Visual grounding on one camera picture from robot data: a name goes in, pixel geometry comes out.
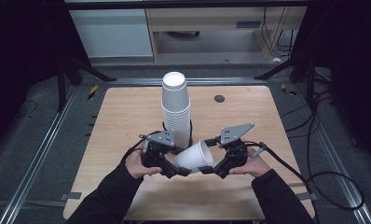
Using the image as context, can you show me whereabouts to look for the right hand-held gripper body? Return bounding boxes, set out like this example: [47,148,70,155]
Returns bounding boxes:
[217,122,255,179]

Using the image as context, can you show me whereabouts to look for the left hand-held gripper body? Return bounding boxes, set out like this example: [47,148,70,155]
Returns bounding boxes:
[141,130,176,169]

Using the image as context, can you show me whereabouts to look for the single white paper cup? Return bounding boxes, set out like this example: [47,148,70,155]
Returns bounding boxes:
[173,139,215,174]

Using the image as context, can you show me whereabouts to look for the black wire cup holder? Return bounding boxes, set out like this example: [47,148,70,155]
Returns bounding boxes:
[162,119,195,147]

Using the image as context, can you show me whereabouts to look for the stack of white paper cups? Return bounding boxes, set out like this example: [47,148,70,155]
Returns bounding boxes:
[160,71,192,149]

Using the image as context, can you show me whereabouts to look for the person's left hand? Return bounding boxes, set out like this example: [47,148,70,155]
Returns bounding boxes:
[125,148,162,180]

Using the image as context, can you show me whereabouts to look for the person's right hand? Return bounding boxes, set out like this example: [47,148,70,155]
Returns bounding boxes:
[229,147,272,178]

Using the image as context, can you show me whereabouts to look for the yellow black striped tape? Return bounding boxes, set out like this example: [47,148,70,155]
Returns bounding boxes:
[88,84,99,101]
[281,83,298,97]

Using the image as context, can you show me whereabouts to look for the black metal stand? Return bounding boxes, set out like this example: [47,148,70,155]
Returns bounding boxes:
[56,55,117,113]
[254,55,319,106]

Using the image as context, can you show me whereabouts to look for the grey tape strip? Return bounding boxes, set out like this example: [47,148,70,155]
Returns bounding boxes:
[296,191,318,202]
[61,191,83,201]

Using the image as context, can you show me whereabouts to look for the white cabinet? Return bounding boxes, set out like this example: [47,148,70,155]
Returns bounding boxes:
[69,8,154,59]

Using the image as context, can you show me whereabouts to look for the light wooden desk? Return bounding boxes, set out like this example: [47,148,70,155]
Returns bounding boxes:
[145,7,309,62]

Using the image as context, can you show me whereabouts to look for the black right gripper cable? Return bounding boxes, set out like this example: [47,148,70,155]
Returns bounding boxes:
[240,140,365,211]

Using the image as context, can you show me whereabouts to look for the short metal floor rail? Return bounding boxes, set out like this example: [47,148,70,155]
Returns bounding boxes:
[107,77,267,87]

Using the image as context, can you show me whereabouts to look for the black floor cable bundle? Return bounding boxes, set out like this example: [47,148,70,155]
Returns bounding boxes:
[281,90,335,139]

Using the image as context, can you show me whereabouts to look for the black hanging desk cables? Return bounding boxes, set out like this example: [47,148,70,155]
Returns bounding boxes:
[261,7,296,59]

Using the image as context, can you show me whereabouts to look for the long metal floor rail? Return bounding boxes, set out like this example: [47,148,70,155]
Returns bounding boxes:
[0,85,79,224]
[295,87,371,224]

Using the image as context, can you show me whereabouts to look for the thin black floor cable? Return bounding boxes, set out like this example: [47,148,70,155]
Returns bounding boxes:
[17,100,38,119]

